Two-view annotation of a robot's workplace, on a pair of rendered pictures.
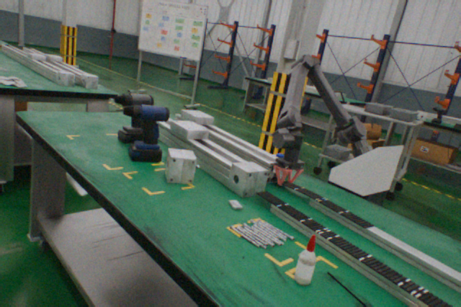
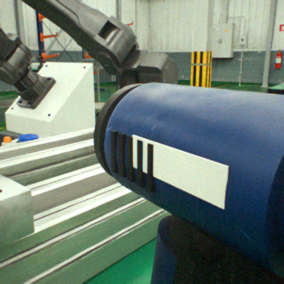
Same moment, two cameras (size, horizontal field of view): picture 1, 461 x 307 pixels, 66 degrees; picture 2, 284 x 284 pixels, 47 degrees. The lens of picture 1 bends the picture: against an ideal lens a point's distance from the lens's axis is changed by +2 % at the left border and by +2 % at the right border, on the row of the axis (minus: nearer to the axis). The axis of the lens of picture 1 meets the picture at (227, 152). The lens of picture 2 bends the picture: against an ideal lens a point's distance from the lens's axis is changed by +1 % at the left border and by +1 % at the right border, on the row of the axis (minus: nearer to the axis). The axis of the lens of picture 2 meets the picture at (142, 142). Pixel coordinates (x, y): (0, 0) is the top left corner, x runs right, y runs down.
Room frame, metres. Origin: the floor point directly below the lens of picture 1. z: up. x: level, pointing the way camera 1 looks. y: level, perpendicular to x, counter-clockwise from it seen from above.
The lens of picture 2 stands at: (1.38, 0.44, 1.01)
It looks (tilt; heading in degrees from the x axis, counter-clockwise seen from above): 15 degrees down; 261
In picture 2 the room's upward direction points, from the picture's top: straight up
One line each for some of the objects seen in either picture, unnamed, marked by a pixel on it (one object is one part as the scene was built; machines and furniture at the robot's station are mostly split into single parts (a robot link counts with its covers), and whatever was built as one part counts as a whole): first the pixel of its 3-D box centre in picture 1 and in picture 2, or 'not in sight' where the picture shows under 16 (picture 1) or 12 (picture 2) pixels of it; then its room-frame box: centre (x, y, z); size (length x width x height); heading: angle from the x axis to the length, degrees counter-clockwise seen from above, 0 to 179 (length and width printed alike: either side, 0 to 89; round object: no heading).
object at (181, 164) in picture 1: (184, 166); not in sight; (1.19, 0.14, 0.83); 0.11 x 0.10 x 0.10; 107
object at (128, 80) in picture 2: (294, 140); (134, 75); (1.29, -0.24, 0.97); 0.07 x 0.06 x 0.07; 133
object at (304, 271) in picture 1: (307, 258); not in sight; (0.70, -0.22, 0.84); 0.04 x 0.04 x 0.12
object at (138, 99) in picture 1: (129, 117); not in sight; (1.52, 0.46, 0.89); 0.20 x 0.08 x 0.22; 134
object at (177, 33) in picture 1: (168, 54); not in sight; (7.10, 1.47, 0.97); 1.51 x 0.50 x 1.95; 65
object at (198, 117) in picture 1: (197, 119); not in sight; (1.84, 0.19, 0.87); 0.16 x 0.11 x 0.07; 38
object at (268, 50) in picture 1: (222, 55); not in sight; (11.81, 0.71, 1.10); 3.30 x 0.90 x 2.20; 45
